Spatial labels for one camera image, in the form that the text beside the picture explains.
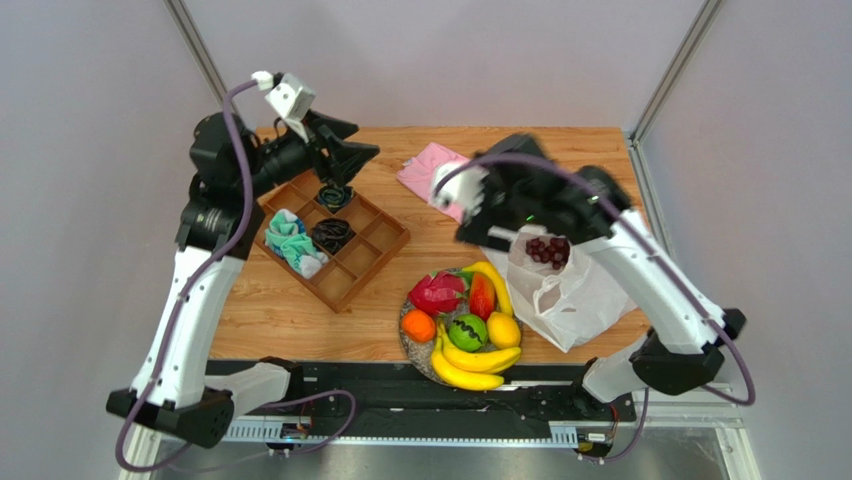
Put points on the pink folded cloth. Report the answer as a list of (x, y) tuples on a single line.
[(417, 174)]

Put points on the yellow fake lemon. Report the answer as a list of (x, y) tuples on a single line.
[(503, 331)]

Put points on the brown wooden divided tray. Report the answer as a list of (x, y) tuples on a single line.
[(376, 238)]

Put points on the orange fake orange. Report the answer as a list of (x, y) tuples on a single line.
[(418, 326)]

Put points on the single yellow fake banana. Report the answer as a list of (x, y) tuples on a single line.
[(490, 271)]

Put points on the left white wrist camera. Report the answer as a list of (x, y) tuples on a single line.
[(289, 97)]

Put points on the green fake melon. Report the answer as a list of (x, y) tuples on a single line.
[(468, 332)]

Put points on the white teal rolled sock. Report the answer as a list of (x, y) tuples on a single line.
[(287, 237)]

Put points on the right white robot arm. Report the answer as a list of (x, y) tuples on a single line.
[(689, 336)]

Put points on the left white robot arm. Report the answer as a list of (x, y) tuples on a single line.
[(172, 392)]

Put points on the dark red fake grapes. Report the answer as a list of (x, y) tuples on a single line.
[(551, 251)]

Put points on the red fake dragon fruit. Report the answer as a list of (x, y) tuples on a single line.
[(439, 292)]

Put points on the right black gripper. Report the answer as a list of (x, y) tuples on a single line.
[(499, 202)]

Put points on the white plastic bag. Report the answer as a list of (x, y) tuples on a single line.
[(568, 307)]

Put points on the speckled round plate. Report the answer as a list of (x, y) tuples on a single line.
[(420, 353)]

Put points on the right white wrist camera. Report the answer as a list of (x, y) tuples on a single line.
[(456, 191)]

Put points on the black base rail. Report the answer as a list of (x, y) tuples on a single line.
[(397, 403)]

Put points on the yellow fake banana bunch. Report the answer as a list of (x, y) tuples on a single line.
[(470, 371)]

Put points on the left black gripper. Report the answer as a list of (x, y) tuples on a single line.
[(345, 159)]

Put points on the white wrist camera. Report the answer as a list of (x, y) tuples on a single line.
[(289, 97), (456, 191)]

